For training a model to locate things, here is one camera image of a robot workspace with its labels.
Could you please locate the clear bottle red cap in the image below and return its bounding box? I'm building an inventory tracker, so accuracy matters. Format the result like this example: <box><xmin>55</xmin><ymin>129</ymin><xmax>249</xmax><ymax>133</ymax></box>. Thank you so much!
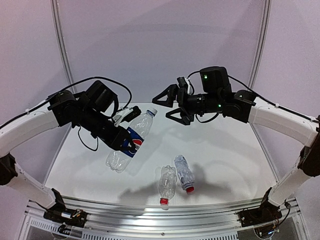
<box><xmin>158</xmin><ymin>165</ymin><xmax>177</xmax><ymax>206</ymax></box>

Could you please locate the right aluminium frame post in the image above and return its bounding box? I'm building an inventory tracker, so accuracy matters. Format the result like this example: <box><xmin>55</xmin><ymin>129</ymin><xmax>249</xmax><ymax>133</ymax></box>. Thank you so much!
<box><xmin>241</xmin><ymin>0</ymin><xmax>272</xmax><ymax>91</ymax></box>

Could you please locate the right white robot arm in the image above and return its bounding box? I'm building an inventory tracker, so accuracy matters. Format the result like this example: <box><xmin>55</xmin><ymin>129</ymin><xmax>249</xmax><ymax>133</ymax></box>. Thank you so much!
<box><xmin>152</xmin><ymin>84</ymin><xmax>320</xmax><ymax>211</ymax></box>

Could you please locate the Pepsi label plastic bottle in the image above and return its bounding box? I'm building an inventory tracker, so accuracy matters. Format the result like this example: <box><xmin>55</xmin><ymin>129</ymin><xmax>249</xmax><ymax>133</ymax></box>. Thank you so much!
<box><xmin>105</xmin><ymin>107</ymin><xmax>158</xmax><ymax>173</ymax></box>

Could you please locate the white bottle cap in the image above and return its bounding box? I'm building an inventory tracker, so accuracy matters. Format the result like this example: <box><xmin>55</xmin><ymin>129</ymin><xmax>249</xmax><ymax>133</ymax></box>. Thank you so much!
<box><xmin>147</xmin><ymin>107</ymin><xmax>158</xmax><ymax>117</ymax></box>

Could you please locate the front aluminium rail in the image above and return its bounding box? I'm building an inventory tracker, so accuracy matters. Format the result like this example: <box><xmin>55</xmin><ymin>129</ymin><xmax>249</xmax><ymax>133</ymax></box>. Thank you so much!
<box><xmin>23</xmin><ymin>196</ymin><xmax>301</xmax><ymax>240</ymax></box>

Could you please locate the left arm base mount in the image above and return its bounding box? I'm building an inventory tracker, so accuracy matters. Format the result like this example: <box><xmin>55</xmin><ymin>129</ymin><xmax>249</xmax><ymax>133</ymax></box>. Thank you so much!
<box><xmin>43</xmin><ymin>188</ymin><xmax>88</xmax><ymax>235</ymax></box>

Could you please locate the aluminium frame post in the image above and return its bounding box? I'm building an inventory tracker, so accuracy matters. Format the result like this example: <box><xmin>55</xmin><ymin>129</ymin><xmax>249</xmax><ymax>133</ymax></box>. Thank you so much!
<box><xmin>241</xmin><ymin>0</ymin><xmax>272</xmax><ymax>91</ymax></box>
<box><xmin>50</xmin><ymin>0</ymin><xmax>75</xmax><ymax>85</ymax></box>

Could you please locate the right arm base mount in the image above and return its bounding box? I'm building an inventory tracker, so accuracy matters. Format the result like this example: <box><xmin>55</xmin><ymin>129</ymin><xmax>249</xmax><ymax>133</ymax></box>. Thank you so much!
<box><xmin>238</xmin><ymin>187</ymin><xmax>287</xmax><ymax>227</ymax></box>

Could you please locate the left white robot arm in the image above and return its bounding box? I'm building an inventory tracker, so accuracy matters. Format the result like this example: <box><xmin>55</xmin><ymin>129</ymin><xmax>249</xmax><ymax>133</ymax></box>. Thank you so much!
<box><xmin>0</xmin><ymin>90</ymin><xmax>132</xmax><ymax>212</ymax></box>

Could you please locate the crushed bottle red cap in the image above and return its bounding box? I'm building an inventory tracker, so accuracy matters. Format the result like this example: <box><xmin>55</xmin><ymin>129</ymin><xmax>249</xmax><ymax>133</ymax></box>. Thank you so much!
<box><xmin>174</xmin><ymin>154</ymin><xmax>195</xmax><ymax>194</ymax></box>

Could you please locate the left aluminium frame post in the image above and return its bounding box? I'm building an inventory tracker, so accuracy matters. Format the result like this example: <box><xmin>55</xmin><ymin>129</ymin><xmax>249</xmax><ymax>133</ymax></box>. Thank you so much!
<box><xmin>50</xmin><ymin>0</ymin><xmax>75</xmax><ymax>85</ymax></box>

